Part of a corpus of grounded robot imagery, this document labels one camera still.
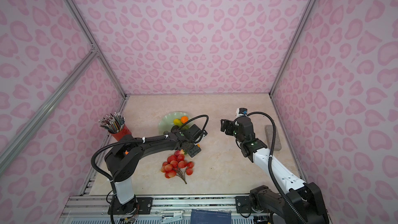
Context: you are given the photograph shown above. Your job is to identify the aluminium diagonal frame bar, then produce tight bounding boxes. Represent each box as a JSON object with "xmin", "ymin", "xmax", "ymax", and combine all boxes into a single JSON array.
[{"xmin": 1, "ymin": 48, "xmax": 98, "ymax": 175}]

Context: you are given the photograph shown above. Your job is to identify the small orange fake tangerine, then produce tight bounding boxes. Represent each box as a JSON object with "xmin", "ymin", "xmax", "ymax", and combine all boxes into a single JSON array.
[{"xmin": 180, "ymin": 116, "xmax": 189, "ymax": 124}]

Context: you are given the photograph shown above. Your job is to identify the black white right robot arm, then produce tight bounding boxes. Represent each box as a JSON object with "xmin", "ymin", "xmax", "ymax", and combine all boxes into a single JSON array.
[{"xmin": 220, "ymin": 108, "xmax": 330, "ymax": 224}]

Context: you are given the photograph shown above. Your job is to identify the bundle of coloured pencils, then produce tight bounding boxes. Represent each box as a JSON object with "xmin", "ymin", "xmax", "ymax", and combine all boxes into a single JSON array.
[{"xmin": 98, "ymin": 112, "xmax": 125, "ymax": 134}]

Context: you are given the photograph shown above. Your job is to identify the grey rectangular stone block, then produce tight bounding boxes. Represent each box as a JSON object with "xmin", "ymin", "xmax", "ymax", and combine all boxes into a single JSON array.
[{"xmin": 265, "ymin": 125, "xmax": 282, "ymax": 151}]

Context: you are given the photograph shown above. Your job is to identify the red metal pencil cup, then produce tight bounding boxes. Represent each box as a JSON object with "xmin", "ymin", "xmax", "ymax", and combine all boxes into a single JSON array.
[{"xmin": 111, "ymin": 124, "xmax": 132, "ymax": 142}]

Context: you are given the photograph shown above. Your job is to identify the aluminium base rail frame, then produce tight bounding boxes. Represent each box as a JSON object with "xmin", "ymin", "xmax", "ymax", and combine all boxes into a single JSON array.
[{"xmin": 58, "ymin": 195, "xmax": 270, "ymax": 224}]

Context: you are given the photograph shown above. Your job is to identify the red fake strawberry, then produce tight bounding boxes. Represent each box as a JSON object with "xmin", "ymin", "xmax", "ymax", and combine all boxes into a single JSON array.
[{"xmin": 174, "ymin": 150, "xmax": 186, "ymax": 157}]

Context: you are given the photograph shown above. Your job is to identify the red fake cherry bunch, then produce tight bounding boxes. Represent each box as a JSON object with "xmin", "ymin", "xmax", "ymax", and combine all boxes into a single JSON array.
[{"xmin": 160, "ymin": 154, "xmax": 195, "ymax": 184}]

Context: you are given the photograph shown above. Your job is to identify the green yellow fake cucumber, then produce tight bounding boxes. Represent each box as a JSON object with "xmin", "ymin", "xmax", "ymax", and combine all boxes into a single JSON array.
[{"xmin": 173, "ymin": 118, "xmax": 183, "ymax": 127}]

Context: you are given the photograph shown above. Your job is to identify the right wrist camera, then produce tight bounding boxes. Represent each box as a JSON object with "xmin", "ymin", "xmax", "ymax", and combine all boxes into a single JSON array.
[{"xmin": 236, "ymin": 108, "xmax": 248, "ymax": 117}]

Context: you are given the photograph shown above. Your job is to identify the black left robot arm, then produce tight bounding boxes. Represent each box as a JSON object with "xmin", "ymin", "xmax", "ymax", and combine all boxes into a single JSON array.
[{"xmin": 91, "ymin": 115, "xmax": 209, "ymax": 205}]

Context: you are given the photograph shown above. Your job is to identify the light green wavy fruit bowl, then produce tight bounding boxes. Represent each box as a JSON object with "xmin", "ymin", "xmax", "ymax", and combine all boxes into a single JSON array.
[{"xmin": 158, "ymin": 112, "xmax": 191, "ymax": 135}]

